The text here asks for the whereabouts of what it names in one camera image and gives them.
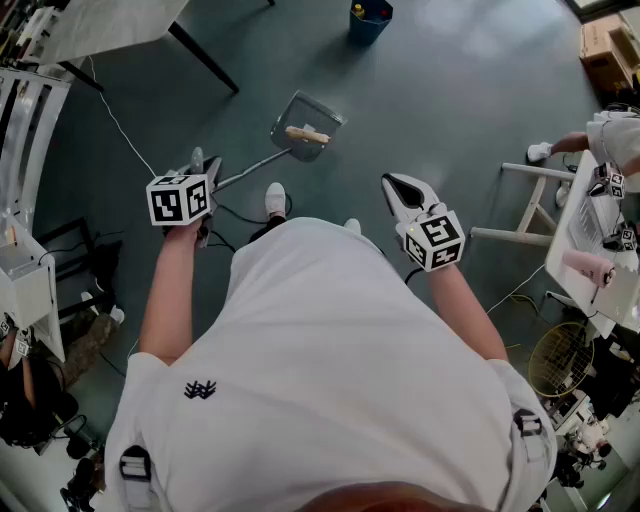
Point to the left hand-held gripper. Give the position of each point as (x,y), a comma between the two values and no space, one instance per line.
(172,200)

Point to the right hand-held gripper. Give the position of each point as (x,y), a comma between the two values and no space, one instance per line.
(434,240)

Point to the blue trash can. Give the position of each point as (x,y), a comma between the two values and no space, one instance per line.
(369,27)

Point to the person's left forearm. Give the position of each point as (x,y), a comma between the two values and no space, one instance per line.
(170,290)

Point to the person's right forearm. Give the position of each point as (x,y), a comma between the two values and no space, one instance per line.
(465,310)

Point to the person's right white shoe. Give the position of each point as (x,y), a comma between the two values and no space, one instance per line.
(352,226)

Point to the person's white shoe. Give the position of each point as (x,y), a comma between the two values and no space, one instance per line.
(275,197)
(352,226)
(539,152)

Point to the person's left white shoe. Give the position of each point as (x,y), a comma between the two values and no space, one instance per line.
(275,197)

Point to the person's black trouser leg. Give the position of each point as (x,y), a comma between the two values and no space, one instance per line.
(267,229)

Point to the tan crumpled wrapper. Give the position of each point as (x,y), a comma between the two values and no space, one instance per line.
(308,135)

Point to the white work table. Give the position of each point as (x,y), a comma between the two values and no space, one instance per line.
(575,250)

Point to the white slatted shelf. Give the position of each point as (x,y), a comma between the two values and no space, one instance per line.
(25,135)

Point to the person's white shirt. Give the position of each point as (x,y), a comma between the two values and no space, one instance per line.
(320,360)

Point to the yellow bottle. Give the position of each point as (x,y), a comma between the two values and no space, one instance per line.
(358,10)

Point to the pink water bottle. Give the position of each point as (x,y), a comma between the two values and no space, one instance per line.
(587,266)

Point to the spare hand-held gripper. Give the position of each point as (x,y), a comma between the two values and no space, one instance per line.
(611,181)
(624,238)

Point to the white box appliance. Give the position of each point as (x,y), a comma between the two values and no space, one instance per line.
(22,290)

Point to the cardboard box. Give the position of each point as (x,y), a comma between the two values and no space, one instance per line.
(605,50)

